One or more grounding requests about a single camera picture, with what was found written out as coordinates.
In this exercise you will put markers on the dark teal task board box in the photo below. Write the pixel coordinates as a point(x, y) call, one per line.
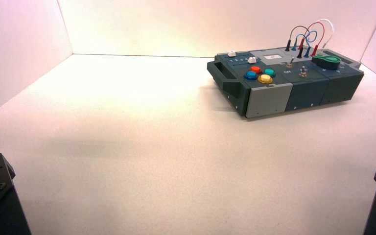
point(304, 90)

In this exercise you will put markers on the small metal toggle switch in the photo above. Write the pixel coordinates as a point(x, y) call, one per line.
point(303, 71)
point(290, 62)

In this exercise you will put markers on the blue round push button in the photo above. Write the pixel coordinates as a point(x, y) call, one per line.
point(250, 75)

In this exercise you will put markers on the white slider knob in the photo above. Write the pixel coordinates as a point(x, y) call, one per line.
point(231, 53)
point(252, 60)

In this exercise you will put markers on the red round push button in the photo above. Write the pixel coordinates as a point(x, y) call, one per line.
point(255, 69)

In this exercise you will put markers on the green rotary knob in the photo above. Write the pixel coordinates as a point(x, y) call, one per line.
point(326, 60)

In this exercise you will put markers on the teal round push button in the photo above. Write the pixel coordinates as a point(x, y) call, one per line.
point(269, 72)

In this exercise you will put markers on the yellow round push button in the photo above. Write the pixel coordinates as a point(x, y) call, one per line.
point(265, 78)

